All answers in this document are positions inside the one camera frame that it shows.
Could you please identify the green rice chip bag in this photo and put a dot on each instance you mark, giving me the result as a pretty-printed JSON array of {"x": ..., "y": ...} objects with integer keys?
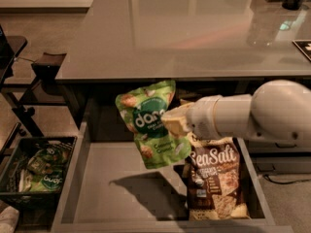
[{"x": 141, "y": 110}]

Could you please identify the dark wooden chair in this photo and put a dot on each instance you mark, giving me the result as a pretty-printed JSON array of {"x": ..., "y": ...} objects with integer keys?
[{"x": 41, "y": 90}]

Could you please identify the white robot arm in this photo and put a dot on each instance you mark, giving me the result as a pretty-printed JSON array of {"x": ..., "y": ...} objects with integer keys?
[{"x": 277, "y": 112}]

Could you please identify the white cloth bottom left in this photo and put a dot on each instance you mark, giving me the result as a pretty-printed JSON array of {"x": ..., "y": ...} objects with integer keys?
[{"x": 8, "y": 220}]

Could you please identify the black plastic crate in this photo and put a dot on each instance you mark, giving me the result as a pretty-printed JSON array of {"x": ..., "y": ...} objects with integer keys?
[{"x": 10, "y": 177}]

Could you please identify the front brown sea salt bag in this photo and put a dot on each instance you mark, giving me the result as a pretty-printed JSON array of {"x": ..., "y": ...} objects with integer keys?
[{"x": 212, "y": 173}]

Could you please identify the grey open top drawer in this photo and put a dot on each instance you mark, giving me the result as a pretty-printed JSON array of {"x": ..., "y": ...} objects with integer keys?
[{"x": 109, "y": 190}]

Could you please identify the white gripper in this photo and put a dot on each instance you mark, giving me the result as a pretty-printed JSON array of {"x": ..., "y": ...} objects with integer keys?
[{"x": 201, "y": 117}]

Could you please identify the dark tablet on counter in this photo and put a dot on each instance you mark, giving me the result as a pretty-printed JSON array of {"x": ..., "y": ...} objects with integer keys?
[{"x": 305, "y": 47}]

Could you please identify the green chip bags in crate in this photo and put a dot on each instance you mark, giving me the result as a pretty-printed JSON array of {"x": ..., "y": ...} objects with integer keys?
[{"x": 44, "y": 171}]

